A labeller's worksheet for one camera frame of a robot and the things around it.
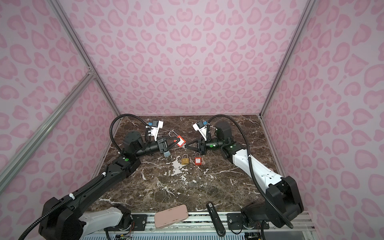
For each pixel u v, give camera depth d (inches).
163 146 24.7
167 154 37.6
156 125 25.2
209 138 26.3
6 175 19.5
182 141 26.8
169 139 26.4
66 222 15.0
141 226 28.7
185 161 36.6
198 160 36.7
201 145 25.3
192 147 27.2
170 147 26.5
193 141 26.4
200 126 25.7
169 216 29.0
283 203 15.9
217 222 27.5
